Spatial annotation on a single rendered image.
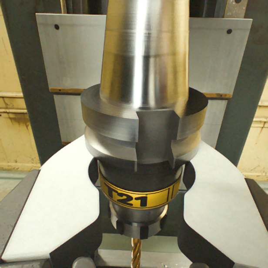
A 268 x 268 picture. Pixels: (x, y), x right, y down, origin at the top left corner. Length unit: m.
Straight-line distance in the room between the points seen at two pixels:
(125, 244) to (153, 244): 0.11
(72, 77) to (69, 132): 0.17
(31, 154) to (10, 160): 0.14
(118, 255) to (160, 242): 0.39
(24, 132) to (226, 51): 1.01
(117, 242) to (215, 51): 0.77
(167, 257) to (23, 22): 0.68
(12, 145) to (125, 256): 0.92
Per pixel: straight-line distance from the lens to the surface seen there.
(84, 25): 0.52
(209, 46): 0.53
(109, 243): 0.93
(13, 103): 1.15
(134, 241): 0.18
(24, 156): 1.30
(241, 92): 0.64
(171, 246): 0.94
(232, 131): 0.69
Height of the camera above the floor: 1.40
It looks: 29 degrees down
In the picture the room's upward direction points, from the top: 2 degrees clockwise
